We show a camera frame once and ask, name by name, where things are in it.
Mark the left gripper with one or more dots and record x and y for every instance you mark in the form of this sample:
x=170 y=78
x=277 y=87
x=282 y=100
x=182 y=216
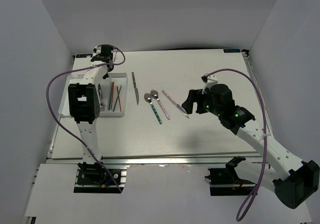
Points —
x=105 y=76

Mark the white divided plastic tray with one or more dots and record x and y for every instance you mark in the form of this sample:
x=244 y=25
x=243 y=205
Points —
x=118 y=78

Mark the teal handled fork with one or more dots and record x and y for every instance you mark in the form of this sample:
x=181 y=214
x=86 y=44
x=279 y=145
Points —
x=102 y=107

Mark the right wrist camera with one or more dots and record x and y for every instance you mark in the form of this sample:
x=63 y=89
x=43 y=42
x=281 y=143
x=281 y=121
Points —
x=209 y=81

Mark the black handled table knife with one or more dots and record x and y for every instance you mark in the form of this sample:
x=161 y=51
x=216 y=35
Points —
x=135 y=88

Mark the right blue table label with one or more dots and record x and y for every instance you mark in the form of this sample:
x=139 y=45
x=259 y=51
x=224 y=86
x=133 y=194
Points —
x=231 y=50

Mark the left blue table label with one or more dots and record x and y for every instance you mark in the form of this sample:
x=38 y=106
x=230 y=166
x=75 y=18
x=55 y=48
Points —
x=87 y=55

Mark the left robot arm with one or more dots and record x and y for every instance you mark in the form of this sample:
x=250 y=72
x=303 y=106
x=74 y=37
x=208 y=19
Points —
x=85 y=102

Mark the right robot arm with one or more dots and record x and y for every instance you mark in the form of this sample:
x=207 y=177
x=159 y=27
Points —
x=292 y=179

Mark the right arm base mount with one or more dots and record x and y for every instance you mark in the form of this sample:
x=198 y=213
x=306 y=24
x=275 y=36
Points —
x=225 y=181

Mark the teal handled spoon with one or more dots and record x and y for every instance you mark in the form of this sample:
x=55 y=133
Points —
x=148 y=98

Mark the pink handled spoon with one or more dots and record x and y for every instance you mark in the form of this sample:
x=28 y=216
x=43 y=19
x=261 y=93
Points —
x=155 y=95

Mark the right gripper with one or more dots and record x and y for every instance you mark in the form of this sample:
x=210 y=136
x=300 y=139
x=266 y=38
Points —
x=194 y=96

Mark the teal chopstick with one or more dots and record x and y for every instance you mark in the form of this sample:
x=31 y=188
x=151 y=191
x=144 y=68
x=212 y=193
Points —
x=115 y=105
x=110 y=96

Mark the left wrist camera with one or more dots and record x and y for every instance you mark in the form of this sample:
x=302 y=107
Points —
x=97 y=49

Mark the blue table label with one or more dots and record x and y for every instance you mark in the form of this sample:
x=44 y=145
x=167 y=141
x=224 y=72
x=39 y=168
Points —
x=231 y=50
x=87 y=55

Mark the black handled fork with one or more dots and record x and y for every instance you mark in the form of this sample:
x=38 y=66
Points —
x=100 y=93

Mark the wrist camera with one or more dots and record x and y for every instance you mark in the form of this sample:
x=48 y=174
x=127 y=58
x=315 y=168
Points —
x=209 y=81
x=97 y=49

